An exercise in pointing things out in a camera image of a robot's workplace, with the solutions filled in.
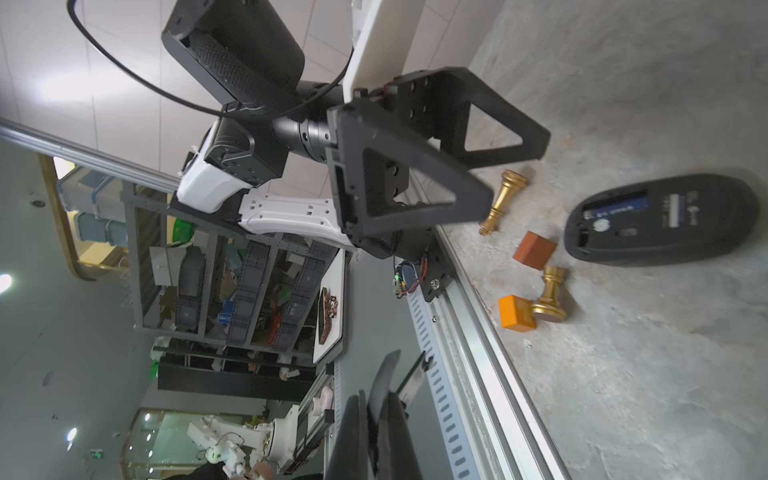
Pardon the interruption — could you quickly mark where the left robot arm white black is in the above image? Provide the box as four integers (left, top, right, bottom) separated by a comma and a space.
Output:
162, 1, 550, 260

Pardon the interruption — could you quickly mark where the brown wooden block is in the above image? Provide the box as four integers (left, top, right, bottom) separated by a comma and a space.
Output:
513, 231, 557, 270

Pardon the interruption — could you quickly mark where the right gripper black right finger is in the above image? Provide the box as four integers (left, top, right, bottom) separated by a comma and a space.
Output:
377, 392, 423, 480

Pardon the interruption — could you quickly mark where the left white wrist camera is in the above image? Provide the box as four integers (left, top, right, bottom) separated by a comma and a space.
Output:
176, 119, 251, 214

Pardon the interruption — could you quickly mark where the black wireless mouse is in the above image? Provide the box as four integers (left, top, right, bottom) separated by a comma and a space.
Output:
562, 173, 760, 267

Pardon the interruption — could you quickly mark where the left green circuit board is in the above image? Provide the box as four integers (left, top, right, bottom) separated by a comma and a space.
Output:
393, 257, 428, 298

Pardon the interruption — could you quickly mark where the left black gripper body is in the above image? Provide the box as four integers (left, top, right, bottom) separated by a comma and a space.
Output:
272, 83, 432, 168

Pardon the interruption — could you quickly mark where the orange wooden cube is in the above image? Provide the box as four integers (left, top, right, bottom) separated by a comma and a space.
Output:
498, 295, 537, 332

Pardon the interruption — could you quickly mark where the tall gold chess piece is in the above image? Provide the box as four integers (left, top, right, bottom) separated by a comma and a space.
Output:
479, 170, 529, 236

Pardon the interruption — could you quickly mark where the small gold chess pawn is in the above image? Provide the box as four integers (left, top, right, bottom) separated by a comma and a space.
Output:
531, 266, 567, 323

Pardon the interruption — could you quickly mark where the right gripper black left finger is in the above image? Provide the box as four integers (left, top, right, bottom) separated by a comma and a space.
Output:
324, 390, 369, 480

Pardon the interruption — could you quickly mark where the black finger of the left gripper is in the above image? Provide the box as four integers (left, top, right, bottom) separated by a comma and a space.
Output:
328, 99, 493, 238
395, 67, 551, 169

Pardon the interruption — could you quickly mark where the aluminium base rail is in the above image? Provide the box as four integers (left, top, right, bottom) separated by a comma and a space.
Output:
0, 116, 571, 480

